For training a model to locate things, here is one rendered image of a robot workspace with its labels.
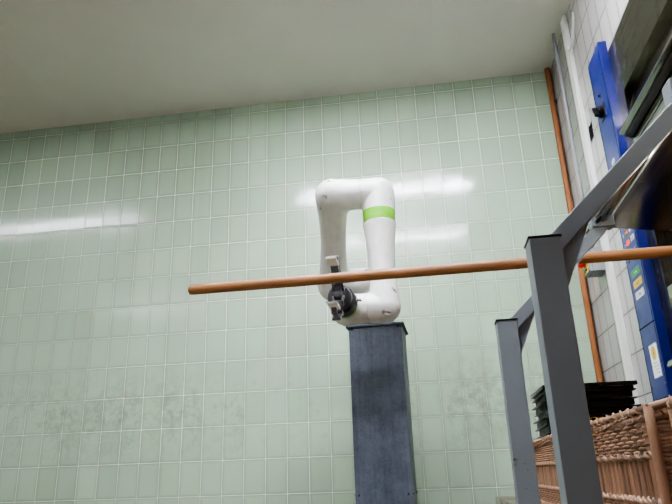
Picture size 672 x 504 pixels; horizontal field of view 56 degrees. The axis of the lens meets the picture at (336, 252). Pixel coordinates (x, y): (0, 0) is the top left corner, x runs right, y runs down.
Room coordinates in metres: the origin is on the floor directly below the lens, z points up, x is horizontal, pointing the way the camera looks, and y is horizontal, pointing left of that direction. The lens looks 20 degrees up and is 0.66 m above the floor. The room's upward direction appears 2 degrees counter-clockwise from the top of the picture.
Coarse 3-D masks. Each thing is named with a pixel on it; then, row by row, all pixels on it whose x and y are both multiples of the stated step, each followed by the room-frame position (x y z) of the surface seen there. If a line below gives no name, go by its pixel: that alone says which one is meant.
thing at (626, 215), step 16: (656, 160) 1.43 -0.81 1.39; (640, 176) 1.52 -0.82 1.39; (656, 176) 1.51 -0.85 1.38; (640, 192) 1.62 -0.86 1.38; (656, 192) 1.61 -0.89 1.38; (624, 208) 1.73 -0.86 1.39; (640, 208) 1.72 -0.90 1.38; (656, 208) 1.71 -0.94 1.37; (624, 224) 1.85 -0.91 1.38; (640, 224) 1.84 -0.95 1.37; (656, 224) 1.83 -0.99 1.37
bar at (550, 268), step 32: (640, 160) 0.76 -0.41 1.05; (608, 192) 0.77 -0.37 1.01; (576, 224) 0.78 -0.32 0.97; (608, 224) 1.22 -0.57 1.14; (544, 256) 0.77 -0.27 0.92; (576, 256) 0.78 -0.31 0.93; (544, 288) 0.77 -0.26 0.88; (512, 320) 1.25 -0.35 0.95; (544, 320) 0.77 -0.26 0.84; (512, 352) 1.25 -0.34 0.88; (544, 352) 0.78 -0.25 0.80; (576, 352) 0.77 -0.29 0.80; (512, 384) 1.25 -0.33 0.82; (544, 384) 0.81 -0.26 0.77; (576, 384) 0.77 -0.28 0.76; (512, 416) 1.25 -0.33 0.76; (576, 416) 0.77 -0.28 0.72; (512, 448) 1.25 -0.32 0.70; (576, 448) 0.77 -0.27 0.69; (576, 480) 0.77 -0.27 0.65
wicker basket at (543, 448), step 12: (540, 444) 1.57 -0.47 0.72; (552, 444) 1.42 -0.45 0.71; (540, 456) 1.61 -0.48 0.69; (552, 456) 1.44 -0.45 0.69; (540, 468) 1.65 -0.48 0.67; (552, 468) 1.46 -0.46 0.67; (540, 480) 1.67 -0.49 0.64; (552, 480) 1.49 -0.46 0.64; (540, 492) 1.71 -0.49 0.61; (552, 492) 1.50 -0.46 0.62
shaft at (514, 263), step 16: (592, 256) 1.59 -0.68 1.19; (608, 256) 1.58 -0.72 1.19; (624, 256) 1.58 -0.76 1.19; (640, 256) 1.58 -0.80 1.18; (656, 256) 1.57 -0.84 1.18; (352, 272) 1.67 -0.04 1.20; (368, 272) 1.66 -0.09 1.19; (384, 272) 1.66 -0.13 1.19; (400, 272) 1.65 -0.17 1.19; (416, 272) 1.65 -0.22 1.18; (432, 272) 1.64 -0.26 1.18; (448, 272) 1.64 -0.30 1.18; (464, 272) 1.64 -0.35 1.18; (192, 288) 1.73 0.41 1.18; (208, 288) 1.72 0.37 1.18; (224, 288) 1.72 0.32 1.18; (240, 288) 1.72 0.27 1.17; (256, 288) 1.71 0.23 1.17; (272, 288) 1.72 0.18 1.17
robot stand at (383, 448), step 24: (360, 336) 2.34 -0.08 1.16; (384, 336) 2.32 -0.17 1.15; (360, 360) 2.34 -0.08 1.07; (384, 360) 2.32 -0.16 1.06; (360, 384) 2.34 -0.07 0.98; (384, 384) 2.33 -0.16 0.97; (408, 384) 2.47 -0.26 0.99; (360, 408) 2.34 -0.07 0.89; (384, 408) 2.33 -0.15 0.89; (408, 408) 2.39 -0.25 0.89; (360, 432) 2.34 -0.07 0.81; (384, 432) 2.33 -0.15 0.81; (408, 432) 2.31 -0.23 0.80; (360, 456) 2.34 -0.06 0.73; (384, 456) 2.33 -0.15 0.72; (408, 456) 2.31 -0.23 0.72; (360, 480) 2.34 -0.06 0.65; (384, 480) 2.33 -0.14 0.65; (408, 480) 2.31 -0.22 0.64
